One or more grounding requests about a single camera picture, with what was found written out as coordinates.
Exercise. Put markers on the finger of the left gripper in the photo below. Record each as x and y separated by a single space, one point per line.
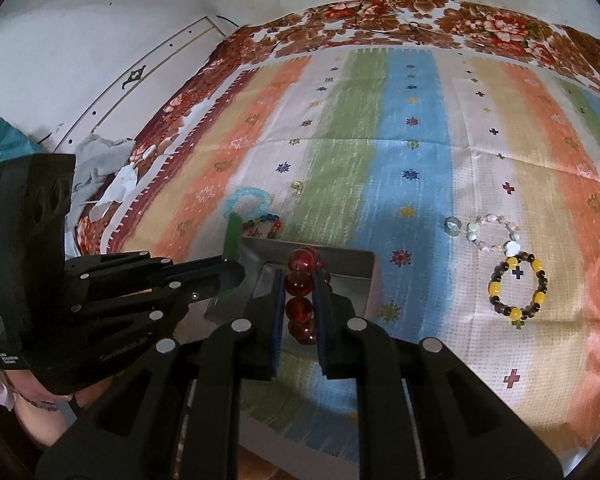
139 278
98 342

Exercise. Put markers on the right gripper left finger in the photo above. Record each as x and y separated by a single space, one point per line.
246 348

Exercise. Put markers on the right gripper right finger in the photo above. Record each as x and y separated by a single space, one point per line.
351 347

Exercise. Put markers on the silver metal tin box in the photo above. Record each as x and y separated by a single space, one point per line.
349 272

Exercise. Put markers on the green jade bangle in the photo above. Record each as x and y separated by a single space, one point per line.
230 249

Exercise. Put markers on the left hand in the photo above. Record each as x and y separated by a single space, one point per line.
38 410

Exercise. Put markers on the teal cloth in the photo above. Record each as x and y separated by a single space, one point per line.
14 143

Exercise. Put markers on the crumpled white grey cloth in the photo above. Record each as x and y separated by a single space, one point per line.
96 159

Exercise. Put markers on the white wooden headboard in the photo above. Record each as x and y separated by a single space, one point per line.
128 104

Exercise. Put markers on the striped colourful bed sheet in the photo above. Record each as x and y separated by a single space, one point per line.
475 182

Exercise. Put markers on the floral brown blanket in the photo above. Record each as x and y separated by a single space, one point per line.
445 24

